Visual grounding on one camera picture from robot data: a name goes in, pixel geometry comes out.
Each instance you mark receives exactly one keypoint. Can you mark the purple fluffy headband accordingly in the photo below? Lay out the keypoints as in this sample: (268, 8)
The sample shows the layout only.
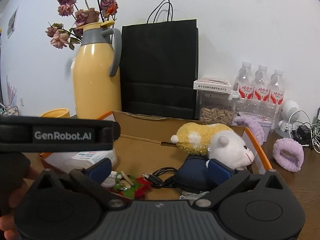
(298, 155)
(252, 126)

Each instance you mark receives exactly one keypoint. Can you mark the flat white box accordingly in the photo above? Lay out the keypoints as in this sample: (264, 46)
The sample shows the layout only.
(212, 83)

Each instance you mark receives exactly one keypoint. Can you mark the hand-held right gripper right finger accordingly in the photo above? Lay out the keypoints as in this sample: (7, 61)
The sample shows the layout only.
(220, 171)

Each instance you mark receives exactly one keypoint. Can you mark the clear cotton swab box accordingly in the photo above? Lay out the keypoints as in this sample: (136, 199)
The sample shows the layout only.
(85, 157)

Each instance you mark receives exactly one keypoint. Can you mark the black paper bag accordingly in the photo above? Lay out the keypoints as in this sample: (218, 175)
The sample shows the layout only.
(160, 67)

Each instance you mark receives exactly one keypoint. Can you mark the clear sunflower seed container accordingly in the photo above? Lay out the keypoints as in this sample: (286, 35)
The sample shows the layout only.
(216, 112)

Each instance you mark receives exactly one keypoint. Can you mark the red cardboard box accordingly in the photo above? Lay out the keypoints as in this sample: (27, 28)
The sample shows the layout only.
(145, 135)

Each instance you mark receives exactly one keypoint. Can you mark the wall picture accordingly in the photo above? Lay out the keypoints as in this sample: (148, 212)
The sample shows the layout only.
(12, 22)

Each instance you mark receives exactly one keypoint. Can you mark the small tin box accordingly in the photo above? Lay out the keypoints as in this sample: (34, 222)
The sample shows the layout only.
(260, 123)

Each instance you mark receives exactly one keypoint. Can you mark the white wall outlet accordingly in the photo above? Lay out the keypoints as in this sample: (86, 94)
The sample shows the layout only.
(22, 102)

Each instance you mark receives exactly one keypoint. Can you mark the dark blue pouch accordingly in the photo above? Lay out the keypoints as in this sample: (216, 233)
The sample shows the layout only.
(193, 177)

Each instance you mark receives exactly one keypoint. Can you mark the yellow thermos jug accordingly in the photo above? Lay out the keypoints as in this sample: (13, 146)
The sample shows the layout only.
(96, 80)

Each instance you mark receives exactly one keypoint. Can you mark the white robot-shaped gadget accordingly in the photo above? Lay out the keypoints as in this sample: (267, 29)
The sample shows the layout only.
(290, 112)

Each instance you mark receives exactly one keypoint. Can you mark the yellow white plush hamster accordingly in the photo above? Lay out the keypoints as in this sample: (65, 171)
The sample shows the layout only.
(200, 137)

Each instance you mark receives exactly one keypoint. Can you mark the person's left hand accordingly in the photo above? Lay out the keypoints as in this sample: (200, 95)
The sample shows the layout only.
(29, 173)

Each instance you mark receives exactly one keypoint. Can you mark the red artificial rose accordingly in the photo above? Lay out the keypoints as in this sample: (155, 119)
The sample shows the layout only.
(140, 188)

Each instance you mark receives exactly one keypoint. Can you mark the purple wall sticker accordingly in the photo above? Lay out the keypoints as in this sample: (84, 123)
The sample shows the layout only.
(11, 90)

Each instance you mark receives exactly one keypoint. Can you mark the yellow mug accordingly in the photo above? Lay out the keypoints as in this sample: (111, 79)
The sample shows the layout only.
(56, 113)

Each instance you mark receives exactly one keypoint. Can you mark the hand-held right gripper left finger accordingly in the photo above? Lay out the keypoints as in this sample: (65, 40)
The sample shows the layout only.
(98, 170)

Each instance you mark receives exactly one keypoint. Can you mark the dried rose bouquet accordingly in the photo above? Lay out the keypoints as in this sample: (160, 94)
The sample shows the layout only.
(82, 15)

